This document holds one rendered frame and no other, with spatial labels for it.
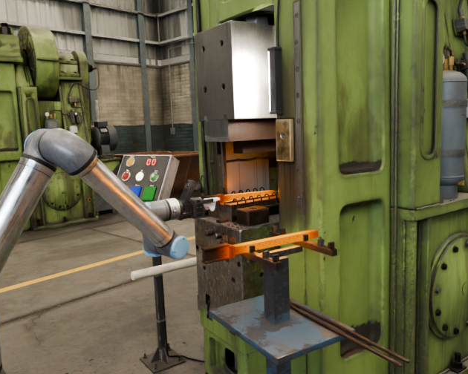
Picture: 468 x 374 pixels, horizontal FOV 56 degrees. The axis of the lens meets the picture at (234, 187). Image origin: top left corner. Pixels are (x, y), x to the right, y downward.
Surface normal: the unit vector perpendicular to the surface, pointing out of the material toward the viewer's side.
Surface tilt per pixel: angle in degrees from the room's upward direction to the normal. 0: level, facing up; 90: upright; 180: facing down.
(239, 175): 90
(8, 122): 89
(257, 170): 90
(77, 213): 90
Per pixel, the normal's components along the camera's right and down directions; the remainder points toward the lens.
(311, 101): -0.82, 0.11
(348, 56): 0.57, 0.07
